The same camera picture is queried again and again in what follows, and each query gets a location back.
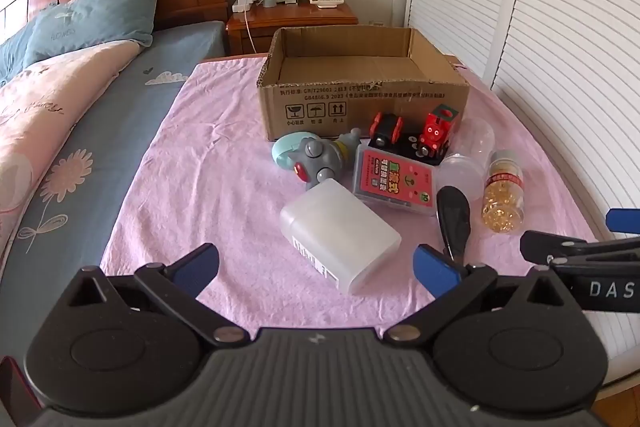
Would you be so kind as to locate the large blue pillow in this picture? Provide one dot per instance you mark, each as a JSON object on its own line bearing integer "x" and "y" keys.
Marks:
{"x": 95, "y": 17}

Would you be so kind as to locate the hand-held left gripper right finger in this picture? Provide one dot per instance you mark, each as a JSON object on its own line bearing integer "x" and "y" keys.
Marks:
{"x": 435, "y": 269}

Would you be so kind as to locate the pink card box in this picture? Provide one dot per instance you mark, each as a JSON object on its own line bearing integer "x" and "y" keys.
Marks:
{"x": 392, "y": 179}

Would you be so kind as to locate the white translucent plastic box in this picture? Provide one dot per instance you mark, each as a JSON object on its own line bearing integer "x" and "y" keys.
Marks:
{"x": 340, "y": 232}

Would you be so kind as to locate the red toy train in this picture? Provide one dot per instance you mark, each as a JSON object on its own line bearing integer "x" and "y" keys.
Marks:
{"x": 435, "y": 132}

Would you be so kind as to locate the grey toy figure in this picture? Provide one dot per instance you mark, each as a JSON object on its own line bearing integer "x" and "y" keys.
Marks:
{"x": 317, "y": 157}

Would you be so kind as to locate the teal round case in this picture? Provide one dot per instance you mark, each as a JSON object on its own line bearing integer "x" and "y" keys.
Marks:
{"x": 282, "y": 149}

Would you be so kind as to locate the black oval case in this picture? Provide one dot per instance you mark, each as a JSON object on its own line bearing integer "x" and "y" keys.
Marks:
{"x": 455, "y": 217}

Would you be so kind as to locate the clear bottle of gold capsules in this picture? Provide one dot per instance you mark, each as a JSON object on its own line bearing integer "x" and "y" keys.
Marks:
{"x": 502, "y": 202}

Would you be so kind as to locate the brown cardboard box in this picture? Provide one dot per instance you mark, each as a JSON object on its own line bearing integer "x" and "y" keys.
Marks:
{"x": 360, "y": 107}

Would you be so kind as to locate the wooden nightstand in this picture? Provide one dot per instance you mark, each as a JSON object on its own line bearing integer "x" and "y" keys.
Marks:
{"x": 300, "y": 19}

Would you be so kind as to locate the white remote control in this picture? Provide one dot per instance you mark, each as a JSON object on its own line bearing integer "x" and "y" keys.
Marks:
{"x": 327, "y": 2}

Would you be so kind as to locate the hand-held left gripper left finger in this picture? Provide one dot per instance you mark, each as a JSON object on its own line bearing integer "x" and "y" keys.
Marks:
{"x": 195, "y": 264}

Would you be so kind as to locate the black and red toy car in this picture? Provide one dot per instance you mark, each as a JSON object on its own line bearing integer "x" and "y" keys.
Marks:
{"x": 385, "y": 129}

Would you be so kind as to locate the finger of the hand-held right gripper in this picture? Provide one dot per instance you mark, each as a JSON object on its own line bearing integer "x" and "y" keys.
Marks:
{"x": 622, "y": 219}
{"x": 560, "y": 244}

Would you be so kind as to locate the pink cloth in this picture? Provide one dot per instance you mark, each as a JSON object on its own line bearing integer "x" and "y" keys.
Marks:
{"x": 210, "y": 167}

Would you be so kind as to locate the white power strip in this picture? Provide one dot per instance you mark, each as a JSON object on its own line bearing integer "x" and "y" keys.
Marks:
{"x": 242, "y": 2}

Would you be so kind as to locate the pink floral quilt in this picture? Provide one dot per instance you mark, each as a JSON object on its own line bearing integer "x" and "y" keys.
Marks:
{"x": 40, "y": 107}

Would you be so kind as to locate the blue bedsheet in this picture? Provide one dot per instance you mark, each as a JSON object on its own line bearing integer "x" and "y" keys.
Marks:
{"x": 125, "y": 107}

